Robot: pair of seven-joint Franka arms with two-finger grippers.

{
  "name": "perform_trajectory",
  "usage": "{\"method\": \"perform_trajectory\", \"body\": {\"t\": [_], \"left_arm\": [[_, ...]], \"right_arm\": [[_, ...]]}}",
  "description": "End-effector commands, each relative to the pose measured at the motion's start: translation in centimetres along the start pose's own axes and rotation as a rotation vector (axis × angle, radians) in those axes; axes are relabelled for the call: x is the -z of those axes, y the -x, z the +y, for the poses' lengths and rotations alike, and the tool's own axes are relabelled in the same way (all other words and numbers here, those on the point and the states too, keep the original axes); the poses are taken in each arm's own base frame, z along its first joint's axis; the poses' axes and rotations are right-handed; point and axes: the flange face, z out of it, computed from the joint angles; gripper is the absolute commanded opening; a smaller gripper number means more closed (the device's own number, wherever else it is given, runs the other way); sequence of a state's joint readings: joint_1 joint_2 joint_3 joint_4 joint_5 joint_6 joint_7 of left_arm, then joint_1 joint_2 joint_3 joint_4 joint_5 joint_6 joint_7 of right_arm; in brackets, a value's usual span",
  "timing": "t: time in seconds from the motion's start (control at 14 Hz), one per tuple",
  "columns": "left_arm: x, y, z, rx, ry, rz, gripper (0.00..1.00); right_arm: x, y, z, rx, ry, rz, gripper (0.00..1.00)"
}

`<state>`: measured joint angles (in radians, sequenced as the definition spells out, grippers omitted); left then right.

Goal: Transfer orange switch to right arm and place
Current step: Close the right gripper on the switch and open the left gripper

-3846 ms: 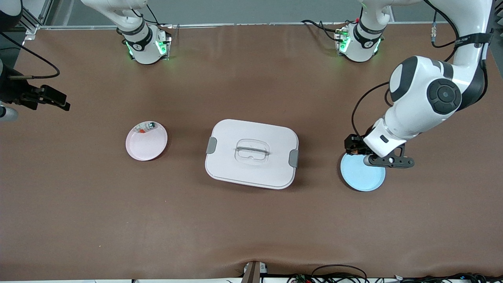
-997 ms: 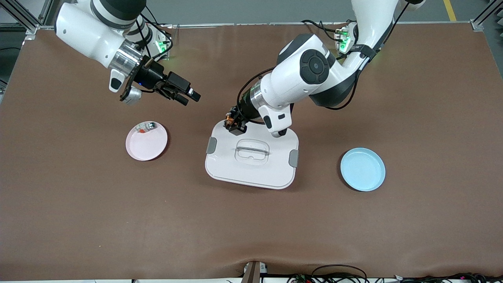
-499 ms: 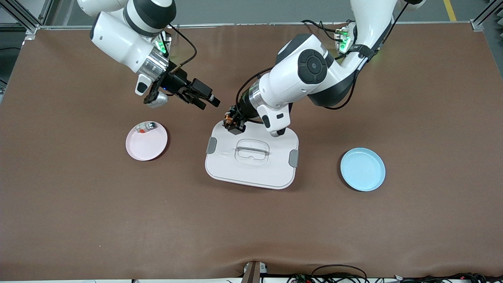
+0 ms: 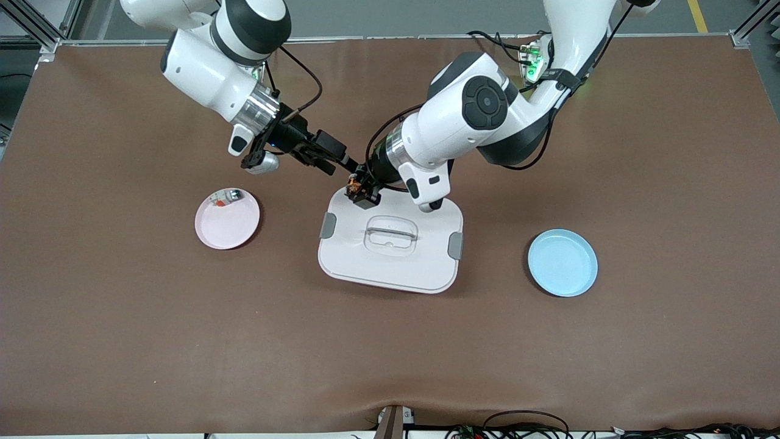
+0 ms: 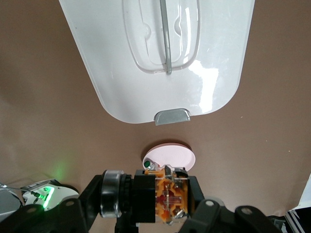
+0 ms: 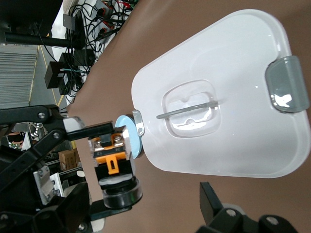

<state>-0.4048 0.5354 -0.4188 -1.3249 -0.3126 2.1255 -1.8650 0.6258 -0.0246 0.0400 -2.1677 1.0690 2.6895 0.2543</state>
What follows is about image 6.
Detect black power adapter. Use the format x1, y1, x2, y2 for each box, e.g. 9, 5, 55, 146
60, 50, 95, 67
44, 62, 71, 89
62, 13, 82, 32

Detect brown cardboard box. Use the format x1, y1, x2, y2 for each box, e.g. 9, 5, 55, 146
58, 149, 82, 170

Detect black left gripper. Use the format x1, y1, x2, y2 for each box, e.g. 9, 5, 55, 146
0, 148, 47, 214

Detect black metal pole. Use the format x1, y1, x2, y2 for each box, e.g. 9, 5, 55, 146
3, 33, 73, 48

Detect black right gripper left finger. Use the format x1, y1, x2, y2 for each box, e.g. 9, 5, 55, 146
0, 182, 90, 233

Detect white lidded storage box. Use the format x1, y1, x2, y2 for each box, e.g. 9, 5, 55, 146
131, 9, 311, 179

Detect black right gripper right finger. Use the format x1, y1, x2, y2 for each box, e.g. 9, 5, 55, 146
196, 181, 299, 233

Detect tangled black cable bundle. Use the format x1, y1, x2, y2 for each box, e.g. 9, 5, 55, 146
65, 0, 140, 59

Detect blue round plate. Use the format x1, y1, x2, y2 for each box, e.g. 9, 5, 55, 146
114, 115, 144, 160

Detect orange black push-button switch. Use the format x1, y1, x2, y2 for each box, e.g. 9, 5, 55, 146
87, 126, 143, 209

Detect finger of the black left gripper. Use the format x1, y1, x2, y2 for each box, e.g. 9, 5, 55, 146
0, 104, 115, 168
77, 202, 133, 233

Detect grey box latch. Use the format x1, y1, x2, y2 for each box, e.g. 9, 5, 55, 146
264, 55, 311, 114
132, 109, 144, 136

